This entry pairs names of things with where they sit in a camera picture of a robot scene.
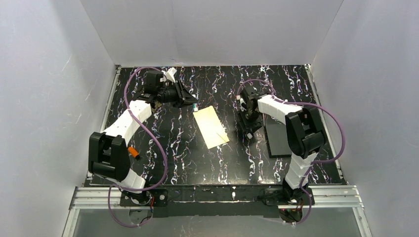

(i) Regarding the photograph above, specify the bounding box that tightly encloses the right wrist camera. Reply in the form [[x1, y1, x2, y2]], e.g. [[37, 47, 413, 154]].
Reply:
[[236, 86, 251, 111]]

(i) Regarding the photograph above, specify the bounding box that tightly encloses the cream paper envelope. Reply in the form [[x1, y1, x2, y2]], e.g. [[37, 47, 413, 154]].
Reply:
[[193, 106, 230, 149]]

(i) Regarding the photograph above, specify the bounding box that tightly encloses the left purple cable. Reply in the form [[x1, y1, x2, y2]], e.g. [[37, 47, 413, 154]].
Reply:
[[108, 67, 169, 229]]

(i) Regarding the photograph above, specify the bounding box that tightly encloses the black rectangular block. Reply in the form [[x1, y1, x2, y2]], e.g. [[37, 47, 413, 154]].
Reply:
[[264, 123, 292, 158]]

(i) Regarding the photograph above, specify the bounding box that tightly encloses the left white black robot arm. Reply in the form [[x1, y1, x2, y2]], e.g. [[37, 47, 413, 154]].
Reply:
[[88, 67, 198, 194]]

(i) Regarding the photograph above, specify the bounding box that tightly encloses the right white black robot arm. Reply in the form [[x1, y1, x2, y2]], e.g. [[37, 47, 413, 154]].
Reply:
[[236, 86, 327, 190]]

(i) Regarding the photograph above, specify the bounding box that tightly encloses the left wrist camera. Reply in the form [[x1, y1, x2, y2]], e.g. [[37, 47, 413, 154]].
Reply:
[[161, 67, 177, 83]]

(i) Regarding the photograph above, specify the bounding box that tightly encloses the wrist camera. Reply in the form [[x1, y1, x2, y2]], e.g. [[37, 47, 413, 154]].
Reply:
[[161, 67, 177, 83], [236, 86, 251, 111]]

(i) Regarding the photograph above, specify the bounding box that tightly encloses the aluminium frame rail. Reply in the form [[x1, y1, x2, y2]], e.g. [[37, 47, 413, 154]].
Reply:
[[64, 65, 371, 237]]

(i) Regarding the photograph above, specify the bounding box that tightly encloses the orange handled screwdriver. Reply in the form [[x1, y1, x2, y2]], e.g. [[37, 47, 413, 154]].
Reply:
[[127, 147, 141, 160]]

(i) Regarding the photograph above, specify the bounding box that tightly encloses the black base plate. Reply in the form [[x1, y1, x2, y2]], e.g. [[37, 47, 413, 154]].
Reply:
[[120, 184, 315, 221]]

